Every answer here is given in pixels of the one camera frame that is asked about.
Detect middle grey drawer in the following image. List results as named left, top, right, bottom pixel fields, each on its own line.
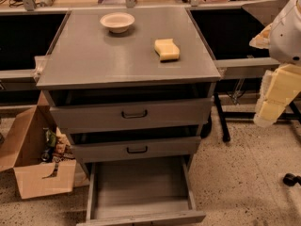
left=71, top=125, right=200, bottom=163

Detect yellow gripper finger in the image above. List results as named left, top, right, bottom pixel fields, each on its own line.
left=249, top=24, right=272, bottom=49
left=253, top=64, right=301, bottom=127

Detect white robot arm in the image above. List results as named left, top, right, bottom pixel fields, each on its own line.
left=249, top=0, right=301, bottom=127

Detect black table stand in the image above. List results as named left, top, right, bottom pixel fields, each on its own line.
left=214, top=92, right=301, bottom=142

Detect grey tilted side table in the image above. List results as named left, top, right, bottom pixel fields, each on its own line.
left=242, top=0, right=289, bottom=26

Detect snack packets in box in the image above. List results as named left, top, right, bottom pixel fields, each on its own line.
left=40, top=128, right=75, bottom=163

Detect bottom grey drawer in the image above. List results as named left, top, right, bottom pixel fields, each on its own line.
left=76, top=156, right=205, bottom=226

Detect cardboard box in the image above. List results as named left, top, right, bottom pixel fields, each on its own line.
left=0, top=95, right=89, bottom=199

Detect white bowl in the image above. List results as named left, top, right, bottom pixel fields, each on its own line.
left=100, top=12, right=135, bottom=34

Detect yellow sponge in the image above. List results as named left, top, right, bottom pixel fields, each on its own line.
left=154, top=39, right=180, bottom=61

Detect top grey drawer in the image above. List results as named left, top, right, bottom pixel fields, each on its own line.
left=51, top=98, right=212, bottom=134

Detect black caster wheel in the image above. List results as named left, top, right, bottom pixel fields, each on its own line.
left=283, top=173, right=301, bottom=186

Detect grey drawer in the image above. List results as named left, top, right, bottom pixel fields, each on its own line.
left=51, top=98, right=212, bottom=134
left=76, top=156, right=205, bottom=226
left=71, top=125, right=200, bottom=163

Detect grey drawer cabinet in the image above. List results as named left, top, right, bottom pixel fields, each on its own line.
left=35, top=5, right=222, bottom=175

